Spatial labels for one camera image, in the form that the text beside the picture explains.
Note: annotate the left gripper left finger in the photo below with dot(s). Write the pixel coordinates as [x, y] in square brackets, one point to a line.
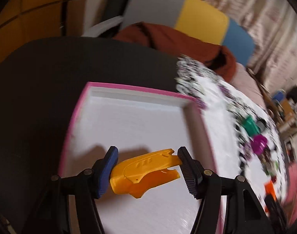
[86, 187]

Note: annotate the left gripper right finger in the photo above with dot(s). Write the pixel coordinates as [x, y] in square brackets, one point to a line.
[244, 213]

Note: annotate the orange building block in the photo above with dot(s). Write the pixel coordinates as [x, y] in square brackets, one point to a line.
[270, 190]

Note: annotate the orange plastic car shell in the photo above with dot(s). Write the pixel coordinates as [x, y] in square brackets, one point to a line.
[137, 175]

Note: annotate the purple monkey face mold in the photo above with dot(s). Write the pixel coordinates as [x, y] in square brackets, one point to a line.
[258, 144]

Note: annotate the teal ribbed plastic mold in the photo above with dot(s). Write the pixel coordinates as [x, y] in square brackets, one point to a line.
[250, 126]

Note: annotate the green white plug-in device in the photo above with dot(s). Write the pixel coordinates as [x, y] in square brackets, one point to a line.
[272, 168]

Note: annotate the dark brown pumpkin ornament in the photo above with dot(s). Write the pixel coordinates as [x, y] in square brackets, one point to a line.
[265, 158]

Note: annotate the clear cup black lid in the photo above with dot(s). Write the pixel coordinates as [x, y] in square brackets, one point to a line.
[261, 124]

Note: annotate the white floral embroidered tablecloth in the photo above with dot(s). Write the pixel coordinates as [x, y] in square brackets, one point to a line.
[222, 108]

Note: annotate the pink white tray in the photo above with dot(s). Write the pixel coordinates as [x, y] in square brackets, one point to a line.
[137, 121]

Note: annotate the cluttered wooden shelf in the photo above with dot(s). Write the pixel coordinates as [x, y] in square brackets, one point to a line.
[288, 113]

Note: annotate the blue white small chair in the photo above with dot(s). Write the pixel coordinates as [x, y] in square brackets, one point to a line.
[279, 96]

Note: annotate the pink blanket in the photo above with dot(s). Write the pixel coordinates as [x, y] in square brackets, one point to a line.
[243, 82]

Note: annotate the white chair armrest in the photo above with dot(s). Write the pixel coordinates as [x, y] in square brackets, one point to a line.
[102, 27]

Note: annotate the rust red jacket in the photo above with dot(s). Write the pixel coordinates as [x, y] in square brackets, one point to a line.
[168, 40]

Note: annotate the wooden wardrobe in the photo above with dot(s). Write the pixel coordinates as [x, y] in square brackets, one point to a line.
[22, 21]

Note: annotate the patterned beige curtain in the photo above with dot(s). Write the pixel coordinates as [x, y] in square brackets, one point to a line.
[272, 24]

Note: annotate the black rolled mat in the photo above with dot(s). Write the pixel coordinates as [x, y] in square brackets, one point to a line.
[114, 4]

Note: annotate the grey yellow blue chair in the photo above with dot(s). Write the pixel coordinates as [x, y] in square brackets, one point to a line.
[195, 18]

